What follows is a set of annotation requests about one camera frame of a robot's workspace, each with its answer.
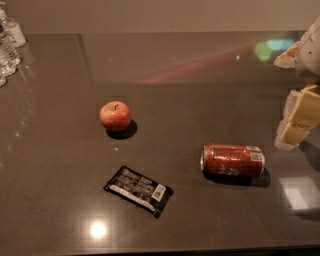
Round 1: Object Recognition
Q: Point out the clear ribbed water bottle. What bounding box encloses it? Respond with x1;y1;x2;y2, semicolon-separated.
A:
0;25;21;77

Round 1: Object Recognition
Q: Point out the red apple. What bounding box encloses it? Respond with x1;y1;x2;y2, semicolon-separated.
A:
99;101;131;132

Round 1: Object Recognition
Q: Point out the red coke can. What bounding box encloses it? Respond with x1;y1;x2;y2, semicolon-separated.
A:
200;143;265;177

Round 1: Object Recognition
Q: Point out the clear water bottle white label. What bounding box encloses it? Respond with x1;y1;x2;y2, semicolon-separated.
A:
0;8;27;48

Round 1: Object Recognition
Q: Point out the black rxbar chocolate wrapper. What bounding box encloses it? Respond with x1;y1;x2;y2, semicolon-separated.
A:
104;166;174;218

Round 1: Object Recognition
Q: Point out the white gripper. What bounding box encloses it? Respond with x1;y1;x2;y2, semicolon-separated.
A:
274;17;320;151

